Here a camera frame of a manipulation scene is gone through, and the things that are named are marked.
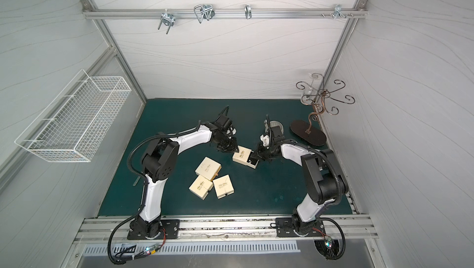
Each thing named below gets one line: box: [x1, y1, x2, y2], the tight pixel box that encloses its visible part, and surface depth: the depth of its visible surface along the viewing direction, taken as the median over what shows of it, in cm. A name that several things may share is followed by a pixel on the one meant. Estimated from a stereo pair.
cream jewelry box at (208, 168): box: [195, 156, 222, 182], surface depth 90 cm
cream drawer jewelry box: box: [232, 145, 260, 170], surface depth 93 cm
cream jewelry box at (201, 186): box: [188, 174, 214, 201], surface depth 84 cm
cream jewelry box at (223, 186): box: [212, 174, 235, 200], surface depth 84 cm
